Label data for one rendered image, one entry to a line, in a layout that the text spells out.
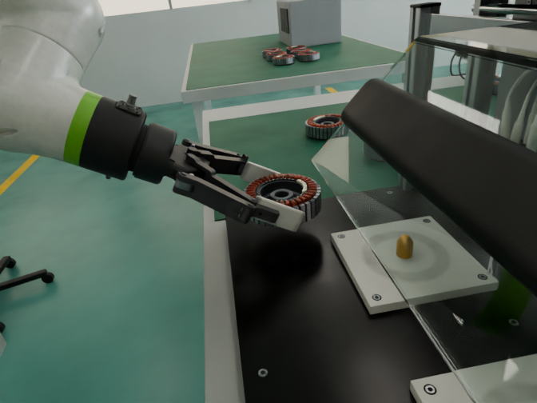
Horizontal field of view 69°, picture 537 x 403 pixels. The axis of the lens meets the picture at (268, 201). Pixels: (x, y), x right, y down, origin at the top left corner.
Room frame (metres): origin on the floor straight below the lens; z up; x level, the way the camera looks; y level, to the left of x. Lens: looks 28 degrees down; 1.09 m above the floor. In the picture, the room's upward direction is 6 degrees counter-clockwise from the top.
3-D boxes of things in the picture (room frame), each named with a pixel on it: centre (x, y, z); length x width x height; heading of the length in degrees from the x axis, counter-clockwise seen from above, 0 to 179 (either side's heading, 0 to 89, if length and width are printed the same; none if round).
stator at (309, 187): (0.50, -0.02, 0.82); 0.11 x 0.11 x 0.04
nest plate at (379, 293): (0.40, -0.16, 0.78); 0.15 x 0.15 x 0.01; 6
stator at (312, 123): (0.97, -0.17, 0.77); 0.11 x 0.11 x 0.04
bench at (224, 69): (2.66, -0.14, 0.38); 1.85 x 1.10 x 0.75; 6
